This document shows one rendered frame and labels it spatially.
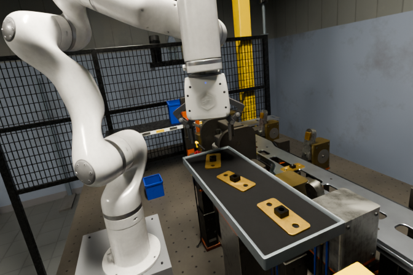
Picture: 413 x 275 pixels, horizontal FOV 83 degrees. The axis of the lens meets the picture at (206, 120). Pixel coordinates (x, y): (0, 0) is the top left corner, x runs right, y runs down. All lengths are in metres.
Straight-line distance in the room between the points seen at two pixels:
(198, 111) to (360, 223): 0.38
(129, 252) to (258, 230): 0.55
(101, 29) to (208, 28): 2.56
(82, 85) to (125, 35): 2.32
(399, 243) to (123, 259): 0.72
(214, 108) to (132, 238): 0.50
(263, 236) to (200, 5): 0.42
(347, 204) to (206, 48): 0.41
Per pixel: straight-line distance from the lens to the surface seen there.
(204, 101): 0.52
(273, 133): 1.31
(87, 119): 0.70
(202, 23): 0.51
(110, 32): 3.01
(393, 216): 0.75
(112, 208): 0.77
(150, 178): 1.44
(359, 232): 0.55
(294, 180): 0.67
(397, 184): 1.55
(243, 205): 0.43
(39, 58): 0.74
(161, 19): 0.61
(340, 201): 0.56
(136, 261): 0.89
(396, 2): 2.60
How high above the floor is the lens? 1.41
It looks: 15 degrees down
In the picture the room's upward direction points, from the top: 6 degrees counter-clockwise
